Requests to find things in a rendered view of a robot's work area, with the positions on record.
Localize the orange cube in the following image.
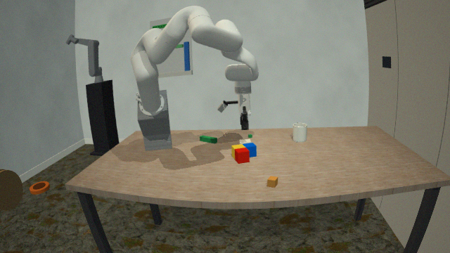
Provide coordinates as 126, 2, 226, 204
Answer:
267, 176, 278, 188

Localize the red cube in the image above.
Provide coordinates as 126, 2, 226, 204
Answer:
235, 148, 250, 164

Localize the beige mug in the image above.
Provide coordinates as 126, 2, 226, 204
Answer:
292, 123, 307, 143

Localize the green rectangular bar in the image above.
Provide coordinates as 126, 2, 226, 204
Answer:
200, 136, 217, 143

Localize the yellow cube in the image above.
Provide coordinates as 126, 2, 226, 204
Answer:
231, 144, 245, 159

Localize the blue cube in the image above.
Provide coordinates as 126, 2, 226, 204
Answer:
243, 143, 257, 157

